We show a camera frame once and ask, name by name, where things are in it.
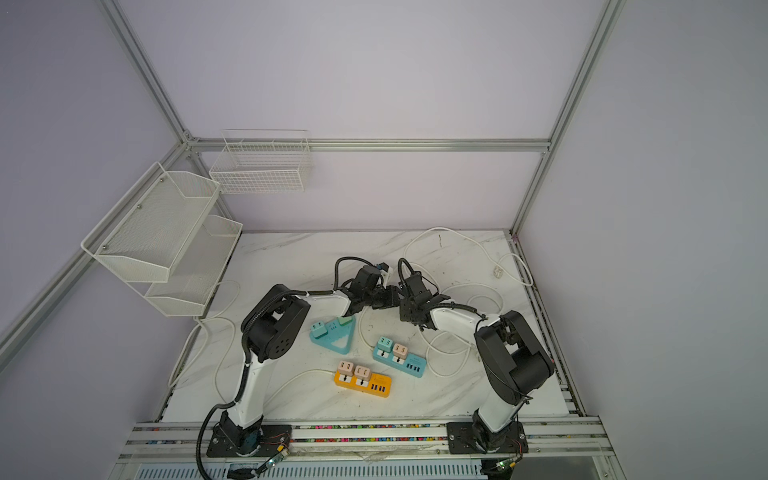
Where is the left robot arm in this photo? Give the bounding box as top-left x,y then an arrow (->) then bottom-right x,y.
209,256 -> 398,457

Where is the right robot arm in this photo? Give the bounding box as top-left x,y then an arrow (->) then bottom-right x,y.
397,258 -> 555,452

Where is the pink plug on blue strip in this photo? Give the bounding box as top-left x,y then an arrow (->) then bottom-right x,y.
392,343 -> 408,360

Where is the green plug triangular left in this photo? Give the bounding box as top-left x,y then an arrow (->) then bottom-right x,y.
311,321 -> 328,338

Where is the pink plug orange left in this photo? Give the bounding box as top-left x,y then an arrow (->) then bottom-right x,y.
337,360 -> 355,376

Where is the pink plug orange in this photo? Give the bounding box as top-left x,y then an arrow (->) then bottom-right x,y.
337,360 -> 355,376
353,365 -> 371,381

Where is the pink plug orange right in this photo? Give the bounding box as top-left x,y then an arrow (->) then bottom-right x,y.
353,365 -> 371,381

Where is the teal triangular power strip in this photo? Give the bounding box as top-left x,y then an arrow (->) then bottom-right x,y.
309,316 -> 356,355

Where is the blue power strip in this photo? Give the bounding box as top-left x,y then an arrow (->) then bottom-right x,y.
372,346 -> 428,378

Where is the orange power strip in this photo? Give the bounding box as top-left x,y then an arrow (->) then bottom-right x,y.
334,371 -> 392,398

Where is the white two-tier mesh shelf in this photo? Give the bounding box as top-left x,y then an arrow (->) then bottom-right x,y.
81,163 -> 242,317

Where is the white cable of purple strip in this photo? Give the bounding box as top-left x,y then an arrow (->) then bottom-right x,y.
356,226 -> 535,379

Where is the white cable of orange strip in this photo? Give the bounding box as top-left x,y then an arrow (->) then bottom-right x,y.
251,368 -> 336,418

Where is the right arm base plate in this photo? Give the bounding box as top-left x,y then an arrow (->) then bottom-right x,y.
446,421 -> 529,455

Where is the white wire basket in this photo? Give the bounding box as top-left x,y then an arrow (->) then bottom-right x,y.
209,129 -> 314,194

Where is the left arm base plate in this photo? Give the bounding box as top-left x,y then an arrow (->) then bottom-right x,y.
205,424 -> 292,458

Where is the aluminium frame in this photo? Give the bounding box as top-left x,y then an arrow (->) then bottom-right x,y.
0,0 -> 631,373

